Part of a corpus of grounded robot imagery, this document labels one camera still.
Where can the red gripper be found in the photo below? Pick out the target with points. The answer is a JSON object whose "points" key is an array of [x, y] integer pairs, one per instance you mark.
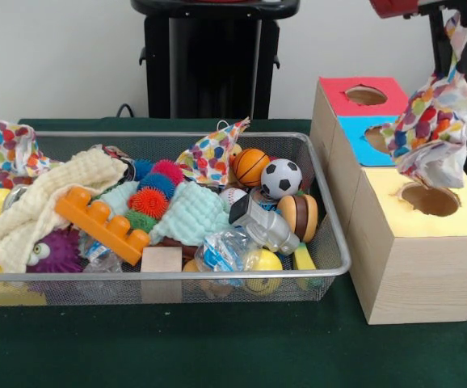
{"points": [[395, 7]]}

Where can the colourful dotted cloth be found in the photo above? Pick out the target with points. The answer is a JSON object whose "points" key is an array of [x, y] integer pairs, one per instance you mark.
{"points": [[11, 145], [209, 153], [431, 133]]}

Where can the wooden box with three holes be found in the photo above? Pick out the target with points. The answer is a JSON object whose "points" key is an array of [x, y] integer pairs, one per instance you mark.
{"points": [[419, 275]]}

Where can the small black white soccer ball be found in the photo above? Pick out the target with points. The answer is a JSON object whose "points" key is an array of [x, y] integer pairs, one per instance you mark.
{"points": [[280, 178]]}

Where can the toy hamburger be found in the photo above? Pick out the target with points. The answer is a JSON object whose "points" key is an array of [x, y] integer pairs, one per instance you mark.
{"points": [[298, 216]]}

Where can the small orange basketball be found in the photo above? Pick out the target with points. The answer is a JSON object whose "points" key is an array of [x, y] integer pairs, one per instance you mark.
{"points": [[250, 166]]}

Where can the silver plastic toy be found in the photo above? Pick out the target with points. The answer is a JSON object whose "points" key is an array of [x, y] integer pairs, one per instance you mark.
{"points": [[266, 228]]}

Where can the crumpled clear plastic bottle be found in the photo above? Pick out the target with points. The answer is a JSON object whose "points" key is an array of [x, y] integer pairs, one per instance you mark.
{"points": [[221, 250]]}

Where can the mint green waffle cloth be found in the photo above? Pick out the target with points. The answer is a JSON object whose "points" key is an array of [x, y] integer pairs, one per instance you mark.
{"points": [[193, 218]]}

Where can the orange plastic building block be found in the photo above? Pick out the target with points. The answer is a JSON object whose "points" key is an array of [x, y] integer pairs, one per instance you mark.
{"points": [[104, 226]]}

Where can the cream waffle cloth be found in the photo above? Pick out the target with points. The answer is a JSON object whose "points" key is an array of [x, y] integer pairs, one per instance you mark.
{"points": [[27, 210]]}

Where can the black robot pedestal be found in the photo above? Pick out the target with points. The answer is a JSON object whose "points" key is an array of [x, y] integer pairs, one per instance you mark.
{"points": [[217, 60]]}

